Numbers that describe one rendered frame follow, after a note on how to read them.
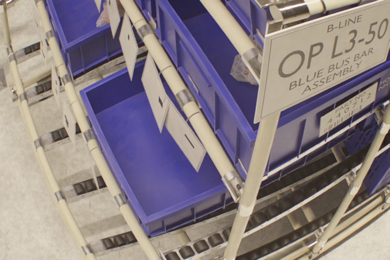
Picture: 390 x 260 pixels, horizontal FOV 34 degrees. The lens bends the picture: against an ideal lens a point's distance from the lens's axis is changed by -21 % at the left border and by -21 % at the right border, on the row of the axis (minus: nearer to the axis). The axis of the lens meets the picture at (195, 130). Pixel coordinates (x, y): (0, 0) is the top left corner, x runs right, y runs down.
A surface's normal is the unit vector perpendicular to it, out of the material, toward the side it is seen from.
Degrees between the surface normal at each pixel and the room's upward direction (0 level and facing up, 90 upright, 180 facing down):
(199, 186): 3
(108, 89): 90
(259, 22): 98
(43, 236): 0
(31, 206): 0
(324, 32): 90
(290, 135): 90
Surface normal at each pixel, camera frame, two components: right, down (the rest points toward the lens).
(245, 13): -0.89, 0.44
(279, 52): 0.46, 0.79
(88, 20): 0.00, -0.47
